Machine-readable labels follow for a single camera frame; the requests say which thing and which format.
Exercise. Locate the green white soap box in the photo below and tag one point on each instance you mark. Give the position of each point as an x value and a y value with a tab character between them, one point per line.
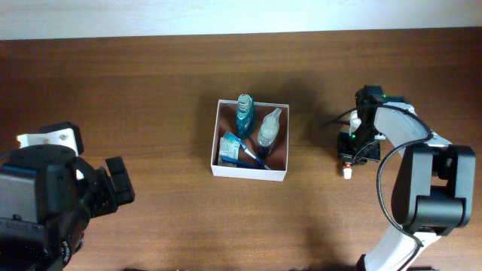
228	149

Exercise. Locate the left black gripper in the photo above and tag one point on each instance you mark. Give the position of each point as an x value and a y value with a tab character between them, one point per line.
107	193

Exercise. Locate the blue white toothbrush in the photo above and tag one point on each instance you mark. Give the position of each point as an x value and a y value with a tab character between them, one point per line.
233	138

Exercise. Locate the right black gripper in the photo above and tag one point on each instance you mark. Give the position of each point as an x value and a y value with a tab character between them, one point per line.
358	151

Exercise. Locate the blue disposable razor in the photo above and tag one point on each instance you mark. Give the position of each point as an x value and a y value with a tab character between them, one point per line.
238	163

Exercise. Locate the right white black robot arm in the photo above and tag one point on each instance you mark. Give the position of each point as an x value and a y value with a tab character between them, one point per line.
424	183

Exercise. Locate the teal mouthwash bottle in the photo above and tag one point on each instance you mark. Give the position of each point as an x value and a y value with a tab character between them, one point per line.
244	116

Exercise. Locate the red green toothpaste tube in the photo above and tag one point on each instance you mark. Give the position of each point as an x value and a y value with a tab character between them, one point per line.
347	171

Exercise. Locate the white open cardboard box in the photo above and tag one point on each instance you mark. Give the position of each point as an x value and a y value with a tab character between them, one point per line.
225	121

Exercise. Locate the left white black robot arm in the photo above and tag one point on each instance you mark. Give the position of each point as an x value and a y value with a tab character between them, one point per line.
26	246

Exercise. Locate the purple soap pump bottle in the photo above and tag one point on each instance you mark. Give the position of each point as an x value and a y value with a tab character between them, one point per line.
268	132

